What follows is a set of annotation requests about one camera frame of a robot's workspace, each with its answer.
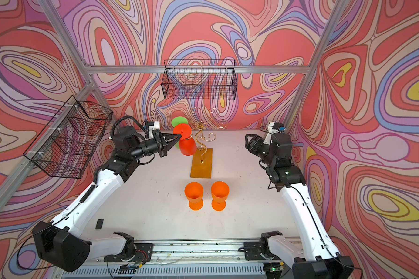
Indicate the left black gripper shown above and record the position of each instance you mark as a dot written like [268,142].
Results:
[160,139]

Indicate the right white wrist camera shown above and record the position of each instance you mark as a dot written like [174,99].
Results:
[272,128]

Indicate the orange wine glass front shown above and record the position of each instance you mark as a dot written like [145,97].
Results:
[219,192]

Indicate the black wire basket back wall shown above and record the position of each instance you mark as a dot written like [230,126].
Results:
[193,79]

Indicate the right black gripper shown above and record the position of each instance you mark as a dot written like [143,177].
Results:
[255,142]

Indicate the orange wine glass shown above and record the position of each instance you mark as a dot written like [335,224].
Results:
[194,193]
[219,192]

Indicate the green wine glass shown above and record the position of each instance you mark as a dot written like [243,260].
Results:
[178,122]

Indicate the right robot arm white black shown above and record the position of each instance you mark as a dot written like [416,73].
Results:
[319,258]

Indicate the small black block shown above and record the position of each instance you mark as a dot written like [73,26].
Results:
[99,224]

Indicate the metal base rail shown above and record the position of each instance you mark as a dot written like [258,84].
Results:
[237,258]

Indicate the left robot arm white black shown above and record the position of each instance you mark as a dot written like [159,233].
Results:
[60,242]

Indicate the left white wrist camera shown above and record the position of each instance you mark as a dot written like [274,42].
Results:
[149,127]

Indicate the gold rack on wooden base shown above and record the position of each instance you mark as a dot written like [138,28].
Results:
[202,162]

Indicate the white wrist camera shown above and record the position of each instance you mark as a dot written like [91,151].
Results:
[272,128]
[149,127]

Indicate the black wire basket left wall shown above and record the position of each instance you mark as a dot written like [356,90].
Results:
[68,141]

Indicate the black wire basket wall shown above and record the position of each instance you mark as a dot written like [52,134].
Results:
[193,79]
[68,141]

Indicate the red wine glass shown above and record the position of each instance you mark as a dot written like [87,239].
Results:
[187,143]

